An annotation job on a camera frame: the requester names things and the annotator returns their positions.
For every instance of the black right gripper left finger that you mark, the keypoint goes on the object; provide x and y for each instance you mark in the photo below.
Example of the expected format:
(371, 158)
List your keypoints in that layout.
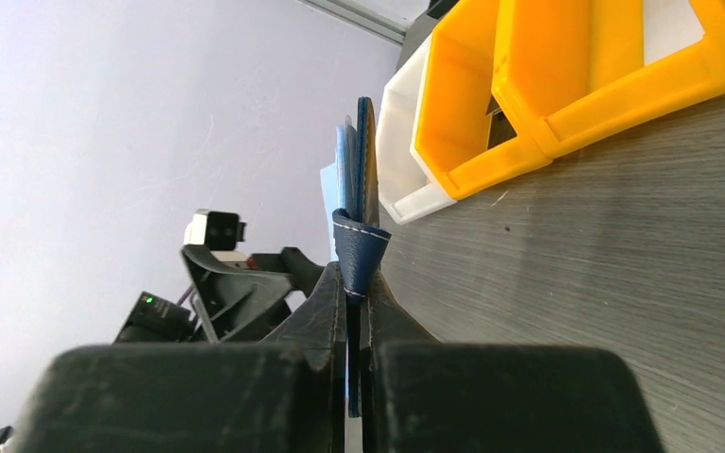
(284, 393)

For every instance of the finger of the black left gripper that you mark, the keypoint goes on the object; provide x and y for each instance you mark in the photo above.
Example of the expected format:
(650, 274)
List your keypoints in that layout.
(245, 300)

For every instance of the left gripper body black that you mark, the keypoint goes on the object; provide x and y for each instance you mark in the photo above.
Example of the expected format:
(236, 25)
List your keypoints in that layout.
(154, 319)

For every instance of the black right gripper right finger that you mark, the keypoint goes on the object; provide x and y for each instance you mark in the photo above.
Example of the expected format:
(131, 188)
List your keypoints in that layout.
(422, 395)

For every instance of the blue leather card holder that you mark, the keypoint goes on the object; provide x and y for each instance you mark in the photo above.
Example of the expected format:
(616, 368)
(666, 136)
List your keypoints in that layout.
(359, 244)

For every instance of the white plastic bin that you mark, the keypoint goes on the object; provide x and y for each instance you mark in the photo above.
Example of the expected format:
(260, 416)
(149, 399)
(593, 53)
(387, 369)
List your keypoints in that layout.
(407, 188)

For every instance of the orange plastic bin left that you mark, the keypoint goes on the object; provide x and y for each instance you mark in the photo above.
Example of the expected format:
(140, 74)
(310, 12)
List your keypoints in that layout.
(452, 131)

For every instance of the orange plastic bin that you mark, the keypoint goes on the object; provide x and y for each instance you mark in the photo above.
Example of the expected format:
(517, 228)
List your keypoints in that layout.
(571, 73)
(452, 131)

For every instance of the black object in bin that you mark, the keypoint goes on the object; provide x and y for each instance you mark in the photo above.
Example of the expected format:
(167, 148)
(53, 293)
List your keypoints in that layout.
(500, 129)

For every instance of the orange plastic bin right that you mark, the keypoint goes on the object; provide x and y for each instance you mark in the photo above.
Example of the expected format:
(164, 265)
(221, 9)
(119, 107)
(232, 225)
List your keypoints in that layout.
(571, 73)

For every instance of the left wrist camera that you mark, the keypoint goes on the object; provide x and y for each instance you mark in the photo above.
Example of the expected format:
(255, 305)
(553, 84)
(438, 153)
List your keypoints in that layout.
(220, 232)

